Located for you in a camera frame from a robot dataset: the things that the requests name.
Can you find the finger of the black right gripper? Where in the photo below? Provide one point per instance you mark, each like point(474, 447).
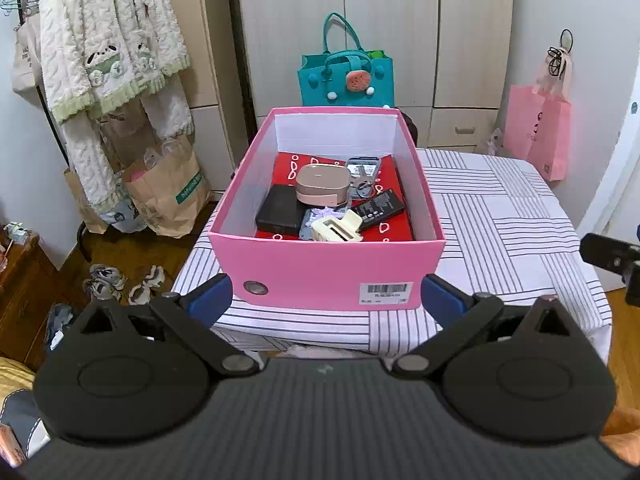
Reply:
point(616, 256)

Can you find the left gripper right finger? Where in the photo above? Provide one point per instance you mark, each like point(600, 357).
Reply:
point(463, 320)

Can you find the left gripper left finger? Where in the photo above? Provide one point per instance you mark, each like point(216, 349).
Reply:
point(190, 318)

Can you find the black box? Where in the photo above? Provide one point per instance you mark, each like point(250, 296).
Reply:
point(281, 212)

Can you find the black slim battery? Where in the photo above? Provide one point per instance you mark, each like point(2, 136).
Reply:
point(378, 208)

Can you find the cream plastic clip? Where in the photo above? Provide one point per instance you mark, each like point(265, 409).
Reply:
point(337, 230)

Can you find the pink storage box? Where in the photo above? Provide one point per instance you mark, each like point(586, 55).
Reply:
point(320, 275)

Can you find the grey packaged card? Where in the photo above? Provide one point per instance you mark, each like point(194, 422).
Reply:
point(363, 172)

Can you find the beige rounded case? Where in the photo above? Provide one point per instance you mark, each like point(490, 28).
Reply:
point(323, 185)

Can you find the purple hair clip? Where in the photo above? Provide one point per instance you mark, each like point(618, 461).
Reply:
point(313, 214)

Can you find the striped white tablecloth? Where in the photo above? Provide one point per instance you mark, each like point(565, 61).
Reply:
point(506, 233)

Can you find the brown paper bag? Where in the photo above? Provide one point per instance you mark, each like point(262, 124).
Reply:
point(165, 194)

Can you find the pink paper bag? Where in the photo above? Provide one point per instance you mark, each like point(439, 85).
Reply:
point(539, 117)

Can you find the black suitcase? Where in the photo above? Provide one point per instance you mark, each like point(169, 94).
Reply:
point(414, 132)

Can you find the teal felt handbag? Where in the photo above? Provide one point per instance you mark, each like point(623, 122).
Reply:
point(352, 77)

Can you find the beige wardrobe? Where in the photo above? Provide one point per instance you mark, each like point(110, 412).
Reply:
point(449, 64)

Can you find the cream knitted cardigan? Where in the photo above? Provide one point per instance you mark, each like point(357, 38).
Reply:
point(96, 57)

